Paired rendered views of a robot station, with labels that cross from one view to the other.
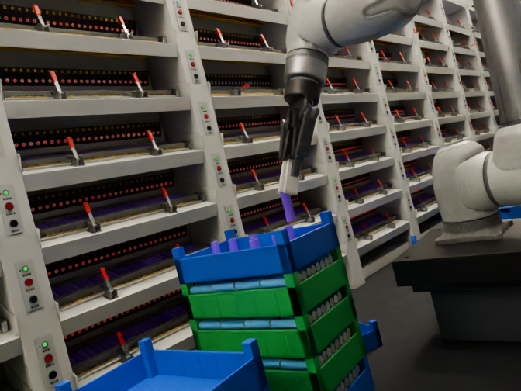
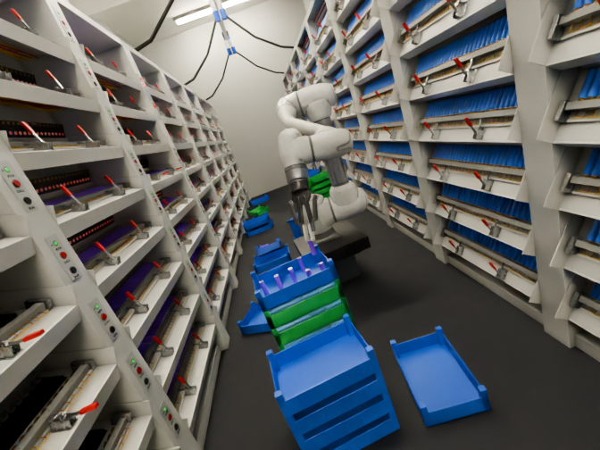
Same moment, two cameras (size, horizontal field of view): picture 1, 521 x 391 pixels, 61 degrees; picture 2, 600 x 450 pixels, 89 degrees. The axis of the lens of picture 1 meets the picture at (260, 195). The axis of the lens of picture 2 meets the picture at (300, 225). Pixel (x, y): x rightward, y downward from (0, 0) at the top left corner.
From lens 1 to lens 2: 0.83 m
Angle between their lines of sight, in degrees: 47
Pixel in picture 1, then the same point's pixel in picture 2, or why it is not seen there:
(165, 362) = (285, 356)
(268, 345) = (327, 319)
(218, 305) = (294, 312)
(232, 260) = (303, 284)
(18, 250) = (122, 349)
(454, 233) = (320, 239)
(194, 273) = (274, 301)
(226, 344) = (300, 330)
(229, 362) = (331, 332)
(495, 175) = (337, 209)
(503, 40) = not seen: hidden behind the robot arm
